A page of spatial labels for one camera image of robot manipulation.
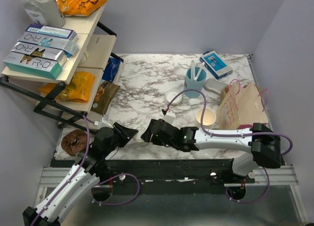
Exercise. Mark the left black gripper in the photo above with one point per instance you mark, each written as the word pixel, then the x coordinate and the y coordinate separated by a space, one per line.
pixel 127 134

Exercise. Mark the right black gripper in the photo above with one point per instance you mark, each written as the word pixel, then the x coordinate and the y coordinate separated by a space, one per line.
pixel 146 136

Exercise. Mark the white sachet stick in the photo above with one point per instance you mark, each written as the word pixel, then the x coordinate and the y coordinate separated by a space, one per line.
pixel 193 76
pixel 199 72

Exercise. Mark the brown pink paper bag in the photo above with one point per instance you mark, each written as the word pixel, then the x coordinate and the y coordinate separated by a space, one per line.
pixel 241 107

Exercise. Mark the white plastic cup lid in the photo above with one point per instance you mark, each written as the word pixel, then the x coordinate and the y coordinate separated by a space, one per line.
pixel 137 137

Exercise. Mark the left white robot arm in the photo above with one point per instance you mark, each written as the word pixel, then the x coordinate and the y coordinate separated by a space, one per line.
pixel 66 184

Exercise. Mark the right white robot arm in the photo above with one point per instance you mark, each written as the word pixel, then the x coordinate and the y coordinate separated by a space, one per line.
pixel 261 147

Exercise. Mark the grey coffee bag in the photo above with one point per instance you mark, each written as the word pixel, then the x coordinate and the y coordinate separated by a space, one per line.
pixel 44 12

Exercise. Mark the white lid stack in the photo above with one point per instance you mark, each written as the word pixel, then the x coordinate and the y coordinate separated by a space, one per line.
pixel 171 94

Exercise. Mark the brown snack bag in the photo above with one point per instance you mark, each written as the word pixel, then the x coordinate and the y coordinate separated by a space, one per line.
pixel 104 95

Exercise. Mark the brown chocolate muffin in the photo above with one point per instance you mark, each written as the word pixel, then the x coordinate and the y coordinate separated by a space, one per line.
pixel 74 142

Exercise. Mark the stack of paper cups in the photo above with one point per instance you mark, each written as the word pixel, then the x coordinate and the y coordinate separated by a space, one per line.
pixel 209 118

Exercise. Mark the blue snack bag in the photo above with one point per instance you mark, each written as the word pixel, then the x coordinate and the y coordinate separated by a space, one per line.
pixel 111 70

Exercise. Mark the orange snack bag lower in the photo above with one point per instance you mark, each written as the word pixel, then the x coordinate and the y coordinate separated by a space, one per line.
pixel 79 88

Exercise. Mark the orange snack bag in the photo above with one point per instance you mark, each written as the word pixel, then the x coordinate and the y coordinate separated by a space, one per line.
pixel 79 7
pixel 79 88

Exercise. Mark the black beige shelf rack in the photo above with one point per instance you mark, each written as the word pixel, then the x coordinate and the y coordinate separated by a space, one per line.
pixel 96 43

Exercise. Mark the light blue utensil cup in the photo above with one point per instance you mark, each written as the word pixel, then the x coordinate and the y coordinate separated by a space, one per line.
pixel 189 83

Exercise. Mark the blue white razor box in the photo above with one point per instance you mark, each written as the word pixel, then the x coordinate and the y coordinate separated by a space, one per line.
pixel 215 64

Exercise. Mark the teal R&O box front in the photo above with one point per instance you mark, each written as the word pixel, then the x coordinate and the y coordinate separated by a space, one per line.
pixel 33 65

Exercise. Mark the silver R&O box upper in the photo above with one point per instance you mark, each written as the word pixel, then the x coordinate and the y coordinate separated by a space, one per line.
pixel 69 47

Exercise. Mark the silver r&o box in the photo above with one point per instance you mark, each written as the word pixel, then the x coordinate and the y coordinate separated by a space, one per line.
pixel 69 47
pixel 40 51

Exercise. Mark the purple white box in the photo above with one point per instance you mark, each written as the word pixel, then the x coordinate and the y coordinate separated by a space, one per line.
pixel 53 31

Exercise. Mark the silver R&O box middle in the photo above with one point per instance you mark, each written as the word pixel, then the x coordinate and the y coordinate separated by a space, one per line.
pixel 40 51

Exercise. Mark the orange snack bag top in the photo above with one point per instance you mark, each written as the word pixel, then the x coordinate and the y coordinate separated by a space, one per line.
pixel 79 7

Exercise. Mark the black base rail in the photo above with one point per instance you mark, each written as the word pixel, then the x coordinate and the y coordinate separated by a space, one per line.
pixel 167 177

